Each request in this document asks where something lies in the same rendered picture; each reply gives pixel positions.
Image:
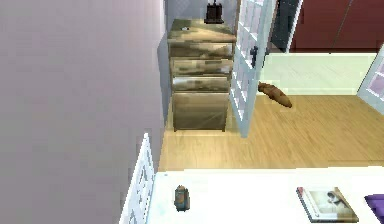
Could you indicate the rusty blue alarm clock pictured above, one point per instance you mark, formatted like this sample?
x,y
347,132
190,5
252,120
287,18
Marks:
x,y
181,198

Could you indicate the brown wooden chest of drawers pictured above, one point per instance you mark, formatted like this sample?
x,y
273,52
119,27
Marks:
x,y
200,83

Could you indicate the white panelled room door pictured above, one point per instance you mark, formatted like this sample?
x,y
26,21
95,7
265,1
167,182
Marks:
x,y
248,60

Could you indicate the small white round object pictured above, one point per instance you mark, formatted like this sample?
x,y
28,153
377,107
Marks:
x,y
184,29

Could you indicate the brown lump on floor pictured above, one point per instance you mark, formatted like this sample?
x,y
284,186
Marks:
x,y
275,94

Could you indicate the white slatted bed headboard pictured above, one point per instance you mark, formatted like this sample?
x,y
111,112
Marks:
x,y
140,186

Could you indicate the black box-shaped object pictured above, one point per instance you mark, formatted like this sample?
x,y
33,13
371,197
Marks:
x,y
214,13

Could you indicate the white bed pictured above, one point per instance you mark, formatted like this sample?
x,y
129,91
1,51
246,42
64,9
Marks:
x,y
263,196

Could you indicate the grey book with picture cover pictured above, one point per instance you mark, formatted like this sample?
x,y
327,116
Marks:
x,y
326,205

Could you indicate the dark red cupboard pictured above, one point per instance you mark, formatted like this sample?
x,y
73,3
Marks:
x,y
336,25

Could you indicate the purple cushion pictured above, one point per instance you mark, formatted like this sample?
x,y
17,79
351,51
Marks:
x,y
376,206

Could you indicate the dark framed wall panel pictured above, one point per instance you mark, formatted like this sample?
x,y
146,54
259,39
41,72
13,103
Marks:
x,y
286,23

